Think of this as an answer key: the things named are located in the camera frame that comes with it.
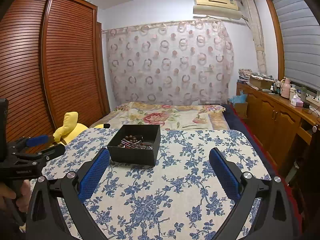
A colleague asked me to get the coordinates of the wooden sideboard cabinet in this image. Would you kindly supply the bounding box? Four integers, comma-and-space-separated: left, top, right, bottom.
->
236, 82, 319, 177

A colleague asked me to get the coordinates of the blue plastic bag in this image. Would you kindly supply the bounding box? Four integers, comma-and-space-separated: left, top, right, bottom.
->
228, 90, 247, 107

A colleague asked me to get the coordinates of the cardboard box on sideboard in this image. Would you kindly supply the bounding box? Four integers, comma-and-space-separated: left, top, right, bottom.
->
249, 74, 274, 90

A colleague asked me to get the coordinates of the wrapped air conditioner pipe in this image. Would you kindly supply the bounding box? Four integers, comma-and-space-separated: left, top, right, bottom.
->
241, 0, 267, 75

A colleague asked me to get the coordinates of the black cardboard box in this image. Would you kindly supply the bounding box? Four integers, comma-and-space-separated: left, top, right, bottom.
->
107, 125, 161, 166

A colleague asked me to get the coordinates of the person's left hand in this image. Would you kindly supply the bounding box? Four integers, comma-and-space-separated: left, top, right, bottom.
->
0, 180, 31, 213

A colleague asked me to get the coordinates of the floral bed quilt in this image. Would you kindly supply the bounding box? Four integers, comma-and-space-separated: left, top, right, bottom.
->
91, 102, 229, 131

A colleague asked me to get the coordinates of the window roller blind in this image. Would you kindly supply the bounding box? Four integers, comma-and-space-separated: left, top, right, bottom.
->
271, 0, 320, 90

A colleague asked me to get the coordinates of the pink thermos jug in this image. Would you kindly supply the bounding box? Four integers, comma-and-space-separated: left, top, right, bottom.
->
280, 77, 291, 99

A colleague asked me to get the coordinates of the pink circle-pattern curtain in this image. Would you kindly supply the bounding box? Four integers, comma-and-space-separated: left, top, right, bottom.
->
106, 19, 234, 106

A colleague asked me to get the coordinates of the blue floral tablecloth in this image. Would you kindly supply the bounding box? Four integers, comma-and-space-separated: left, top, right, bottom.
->
30, 127, 272, 240

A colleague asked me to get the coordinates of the pink tissue box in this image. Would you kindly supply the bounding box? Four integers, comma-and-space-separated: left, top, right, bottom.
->
290, 94, 304, 107

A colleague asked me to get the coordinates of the cream wall air conditioner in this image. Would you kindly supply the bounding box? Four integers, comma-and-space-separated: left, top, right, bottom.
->
193, 0, 242, 20

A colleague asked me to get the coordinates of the yellow plush toy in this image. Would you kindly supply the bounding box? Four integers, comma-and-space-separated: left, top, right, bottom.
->
53, 112, 88, 146

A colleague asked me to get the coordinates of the brown louvered wardrobe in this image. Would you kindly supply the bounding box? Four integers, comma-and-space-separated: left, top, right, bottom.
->
1, 0, 110, 142

